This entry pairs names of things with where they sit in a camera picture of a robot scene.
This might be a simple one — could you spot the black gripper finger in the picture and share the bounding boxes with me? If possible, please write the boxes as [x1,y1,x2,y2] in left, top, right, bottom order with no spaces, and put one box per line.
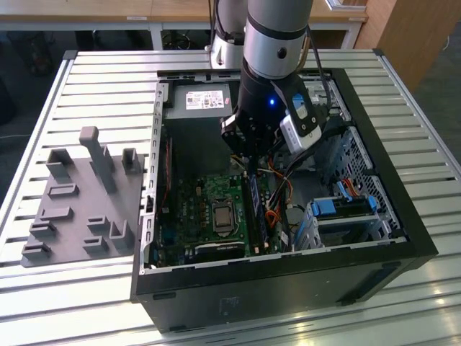
[219,113,255,162]
[250,122,277,174]

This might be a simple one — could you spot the blue RAM stick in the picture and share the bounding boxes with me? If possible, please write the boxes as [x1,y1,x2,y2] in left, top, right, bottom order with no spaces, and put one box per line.
[249,172,267,250]

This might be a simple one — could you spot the black RAM slot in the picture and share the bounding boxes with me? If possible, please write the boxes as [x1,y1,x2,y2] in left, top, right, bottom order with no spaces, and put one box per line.
[241,171,256,257]

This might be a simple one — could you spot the dark RAM stick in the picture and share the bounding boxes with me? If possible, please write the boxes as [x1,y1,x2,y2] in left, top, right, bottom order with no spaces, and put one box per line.
[260,187,271,250]

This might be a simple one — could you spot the grey power supply unit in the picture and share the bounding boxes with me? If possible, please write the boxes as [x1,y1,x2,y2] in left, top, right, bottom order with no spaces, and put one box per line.
[163,83,241,174]

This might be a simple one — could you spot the metal CPU socket cover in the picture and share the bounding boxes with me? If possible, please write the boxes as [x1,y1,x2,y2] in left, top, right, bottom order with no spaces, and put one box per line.
[210,200,239,238]

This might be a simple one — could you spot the green motherboard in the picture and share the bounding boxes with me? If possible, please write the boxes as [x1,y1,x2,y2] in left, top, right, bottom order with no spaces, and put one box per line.
[154,172,286,268]

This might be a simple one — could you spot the round grey speaker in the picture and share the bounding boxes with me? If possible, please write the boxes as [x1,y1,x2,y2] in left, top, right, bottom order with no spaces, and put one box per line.
[287,204,308,232]

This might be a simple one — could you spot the silver CPU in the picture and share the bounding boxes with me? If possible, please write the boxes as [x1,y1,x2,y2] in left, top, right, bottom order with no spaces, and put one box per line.
[212,208,235,231]

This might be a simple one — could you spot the blue disk carrier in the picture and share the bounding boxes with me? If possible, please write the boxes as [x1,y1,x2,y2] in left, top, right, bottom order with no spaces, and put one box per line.
[309,195,378,219]

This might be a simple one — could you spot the black expansion card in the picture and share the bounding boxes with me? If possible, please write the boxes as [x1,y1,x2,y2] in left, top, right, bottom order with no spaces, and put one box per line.
[193,241,246,261]

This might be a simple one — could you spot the silver disk bay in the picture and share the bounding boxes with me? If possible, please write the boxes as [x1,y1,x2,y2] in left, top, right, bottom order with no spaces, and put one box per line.
[305,211,394,250]

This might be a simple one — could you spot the black open PC case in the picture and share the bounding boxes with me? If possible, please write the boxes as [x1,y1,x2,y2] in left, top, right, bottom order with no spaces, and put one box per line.
[129,67,439,334]

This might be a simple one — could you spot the wooden cabinet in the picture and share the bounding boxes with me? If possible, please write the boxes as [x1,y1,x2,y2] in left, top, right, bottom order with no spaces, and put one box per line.
[354,0,461,95]

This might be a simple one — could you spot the wooden desk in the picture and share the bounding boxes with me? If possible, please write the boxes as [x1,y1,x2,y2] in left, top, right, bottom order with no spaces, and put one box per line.
[0,0,369,50]

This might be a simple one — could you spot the grey parts rack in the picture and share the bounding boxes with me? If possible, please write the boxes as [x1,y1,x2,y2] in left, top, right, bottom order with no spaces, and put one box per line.
[20,125,151,269]

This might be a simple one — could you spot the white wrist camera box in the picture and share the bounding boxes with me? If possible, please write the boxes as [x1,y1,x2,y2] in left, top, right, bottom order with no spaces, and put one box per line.
[279,113,323,157]

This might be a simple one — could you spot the black cable bundle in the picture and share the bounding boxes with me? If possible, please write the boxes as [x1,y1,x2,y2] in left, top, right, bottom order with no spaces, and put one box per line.
[269,125,347,183]

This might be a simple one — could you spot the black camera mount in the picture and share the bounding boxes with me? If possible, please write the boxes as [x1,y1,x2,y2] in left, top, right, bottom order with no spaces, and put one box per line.
[270,76,319,141]

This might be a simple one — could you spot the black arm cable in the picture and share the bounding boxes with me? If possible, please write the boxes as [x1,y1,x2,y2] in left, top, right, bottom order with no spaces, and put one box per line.
[303,24,335,122]

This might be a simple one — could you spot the orange wire bundle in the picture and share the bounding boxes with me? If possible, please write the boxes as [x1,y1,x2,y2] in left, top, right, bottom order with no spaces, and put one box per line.
[264,167,294,232]

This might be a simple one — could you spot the red wire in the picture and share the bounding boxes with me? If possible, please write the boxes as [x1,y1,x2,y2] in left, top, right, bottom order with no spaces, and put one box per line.
[161,138,173,212]

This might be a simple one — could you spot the blue flat cable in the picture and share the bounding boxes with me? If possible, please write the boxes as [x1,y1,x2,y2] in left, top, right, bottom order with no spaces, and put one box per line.
[336,179,356,203]

